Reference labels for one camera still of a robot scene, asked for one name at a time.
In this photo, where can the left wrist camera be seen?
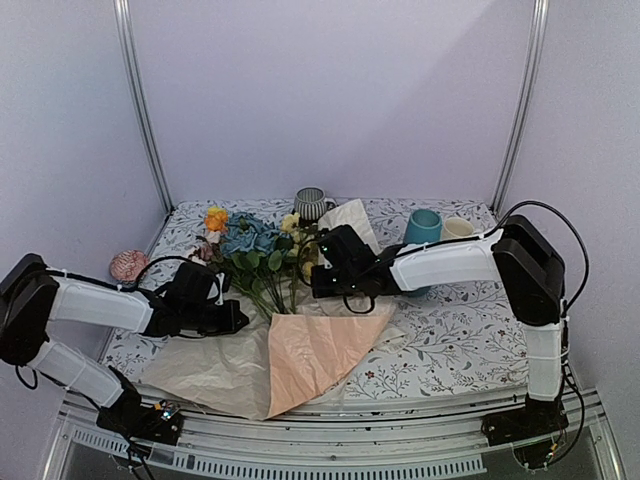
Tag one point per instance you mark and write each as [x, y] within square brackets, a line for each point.
[223, 283]

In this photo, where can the aluminium frame post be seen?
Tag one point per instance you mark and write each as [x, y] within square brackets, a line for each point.
[534, 51]
[125, 32]

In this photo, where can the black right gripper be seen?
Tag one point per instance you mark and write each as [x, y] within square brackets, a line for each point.
[321, 288]

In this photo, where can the cream mug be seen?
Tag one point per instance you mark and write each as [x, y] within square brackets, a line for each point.
[456, 227]

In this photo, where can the aluminium table front rail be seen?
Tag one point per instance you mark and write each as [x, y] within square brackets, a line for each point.
[437, 438]

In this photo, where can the striped cup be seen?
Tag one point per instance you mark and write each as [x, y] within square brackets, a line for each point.
[311, 203]

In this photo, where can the flower bouquet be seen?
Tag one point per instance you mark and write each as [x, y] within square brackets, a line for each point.
[312, 345]

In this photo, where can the left aluminium frame post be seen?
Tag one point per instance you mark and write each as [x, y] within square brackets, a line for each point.
[125, 32]

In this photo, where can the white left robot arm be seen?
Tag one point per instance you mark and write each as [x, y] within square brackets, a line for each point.
[34, 297]

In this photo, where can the cream wrapping paper sheet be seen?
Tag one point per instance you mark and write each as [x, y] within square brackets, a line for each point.
[192, 368]

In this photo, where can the right aluminium frame post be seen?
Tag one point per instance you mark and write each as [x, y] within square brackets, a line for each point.
[534, 51]

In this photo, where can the cream ribbon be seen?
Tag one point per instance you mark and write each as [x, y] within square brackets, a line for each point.
[390, 340]

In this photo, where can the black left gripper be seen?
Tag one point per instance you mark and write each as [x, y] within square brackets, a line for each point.
[233, 311]

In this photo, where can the teal vase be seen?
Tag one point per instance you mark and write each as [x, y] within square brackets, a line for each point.
[424, 226]

